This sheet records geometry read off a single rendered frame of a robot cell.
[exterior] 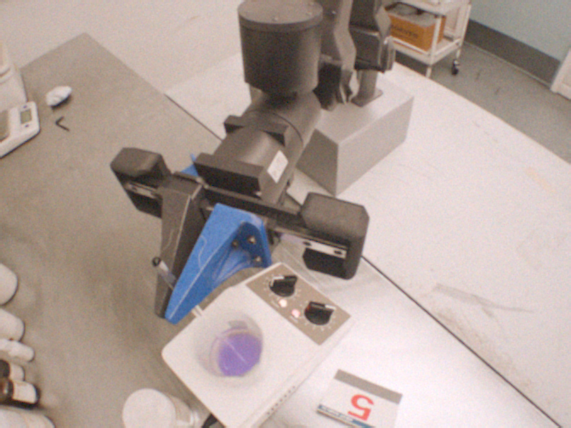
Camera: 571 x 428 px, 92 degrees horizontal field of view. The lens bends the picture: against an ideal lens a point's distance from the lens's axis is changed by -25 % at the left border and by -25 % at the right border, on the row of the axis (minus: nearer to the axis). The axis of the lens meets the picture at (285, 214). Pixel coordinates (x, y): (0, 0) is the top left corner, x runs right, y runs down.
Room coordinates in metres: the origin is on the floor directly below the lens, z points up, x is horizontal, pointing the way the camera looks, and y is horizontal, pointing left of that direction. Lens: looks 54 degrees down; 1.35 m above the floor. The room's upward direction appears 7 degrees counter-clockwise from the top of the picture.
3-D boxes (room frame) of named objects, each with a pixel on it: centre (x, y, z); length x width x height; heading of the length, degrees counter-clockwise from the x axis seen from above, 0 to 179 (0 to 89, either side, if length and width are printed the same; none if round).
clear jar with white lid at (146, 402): (0.02, 0.17, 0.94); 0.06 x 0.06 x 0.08
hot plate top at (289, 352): (0.09, 0.07, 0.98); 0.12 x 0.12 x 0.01; 42
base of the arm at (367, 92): (0.46, -0.14, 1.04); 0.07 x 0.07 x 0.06; 39
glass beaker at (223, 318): (0.08, 0.06, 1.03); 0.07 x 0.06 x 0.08; 37
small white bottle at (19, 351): (0.11, 0.43, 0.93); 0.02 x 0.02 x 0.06
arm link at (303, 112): (0.24, -0.01, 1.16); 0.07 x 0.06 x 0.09; 152
